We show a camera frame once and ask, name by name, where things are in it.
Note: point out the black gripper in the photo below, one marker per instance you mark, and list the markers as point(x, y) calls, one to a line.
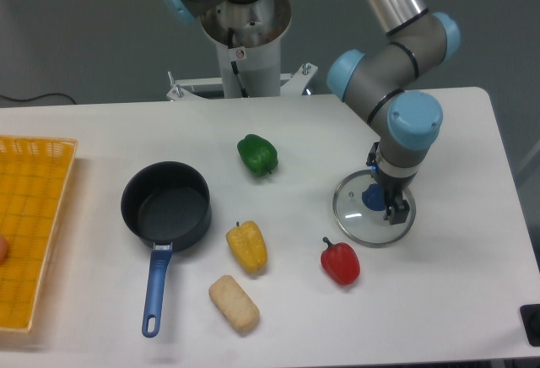
point(393, 180)

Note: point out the green bell pepper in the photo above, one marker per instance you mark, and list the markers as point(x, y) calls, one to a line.
point(258, 155)

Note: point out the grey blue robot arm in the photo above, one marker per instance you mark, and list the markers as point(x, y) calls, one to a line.
point(375, 86)

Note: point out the glass lid with blue knob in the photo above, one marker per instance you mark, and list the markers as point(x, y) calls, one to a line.
point(359, 209)

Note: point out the dark pot with blue handle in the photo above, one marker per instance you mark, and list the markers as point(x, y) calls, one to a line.
point(167, 206)

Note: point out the black device at table edge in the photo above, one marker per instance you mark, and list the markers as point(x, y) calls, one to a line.
point(530, 316)

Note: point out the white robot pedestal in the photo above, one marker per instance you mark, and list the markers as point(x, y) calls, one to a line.
point(247, 39)

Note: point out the yellow woven basket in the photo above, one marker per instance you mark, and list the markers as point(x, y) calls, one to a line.
point(34, 176)

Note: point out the beige bread loaf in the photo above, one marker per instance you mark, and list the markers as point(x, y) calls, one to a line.
point(234, 304)

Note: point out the red bell pepper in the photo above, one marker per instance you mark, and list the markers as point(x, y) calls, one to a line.
point(340, 262)

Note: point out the yellow bell pepper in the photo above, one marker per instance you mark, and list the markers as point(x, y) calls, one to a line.
point(248, 246)

